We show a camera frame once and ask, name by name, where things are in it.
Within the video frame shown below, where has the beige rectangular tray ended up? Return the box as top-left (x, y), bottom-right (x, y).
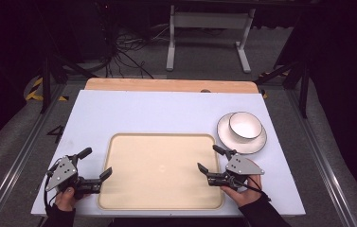
top-left (97, 132), bottom-right (225, 212)

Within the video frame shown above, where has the white metal stand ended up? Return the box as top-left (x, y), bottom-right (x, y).
top-left (165, 4), bottom-right (257, 75)

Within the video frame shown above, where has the person's right hand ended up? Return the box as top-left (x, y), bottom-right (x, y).
top-left (220, 174), bottom-right (263, 208)

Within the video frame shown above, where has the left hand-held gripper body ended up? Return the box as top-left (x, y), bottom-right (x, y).
top-left (45, 154), bottom-right (101, 200)

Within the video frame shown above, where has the white bowl with dark rim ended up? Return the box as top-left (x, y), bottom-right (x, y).
top-left (228, 111), bottom-right (264, 142)

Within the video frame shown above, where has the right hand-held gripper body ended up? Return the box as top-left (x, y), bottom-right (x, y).
top-left (206, 152), bottom-right (266, 190)

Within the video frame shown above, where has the black tripod stand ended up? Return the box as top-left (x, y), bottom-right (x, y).
top-left (254, 59), bottom-right (311, 120)
top-left (39, 51), bottom-right (98, 115)

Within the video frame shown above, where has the bundle of black floor cables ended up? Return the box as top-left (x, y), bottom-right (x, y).
top-left (101, 23), bottom-right (170, 79)

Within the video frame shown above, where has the white plate with dark rim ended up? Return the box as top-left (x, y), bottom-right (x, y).
top-left (216, 112), bottom-right (268, 155)

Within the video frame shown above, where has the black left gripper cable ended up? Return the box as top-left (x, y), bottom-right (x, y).
top-left (43, 160), bottom-right (61, 216)

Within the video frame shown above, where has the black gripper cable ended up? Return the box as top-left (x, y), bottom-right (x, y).
top-left (43, 160), bottom-right (61, 216)
top-left (229, 175), bottom-right (273, 202)

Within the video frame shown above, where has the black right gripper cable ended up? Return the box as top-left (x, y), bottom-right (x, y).
top-left (229, 175), bottom-right (273, 202)

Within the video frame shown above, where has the aluminium floor rail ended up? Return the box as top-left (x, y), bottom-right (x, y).
top-left (283, 88), bottom-right (357, 227)
top-left (0, 82), bottom-right (70, 227)

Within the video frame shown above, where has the white board table cover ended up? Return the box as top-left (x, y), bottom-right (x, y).
top-left (30, 89), bottom-right (307, 218)

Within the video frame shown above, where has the person's left hand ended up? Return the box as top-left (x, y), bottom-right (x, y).
top-left (54, 186), bottom-right (91, 212)

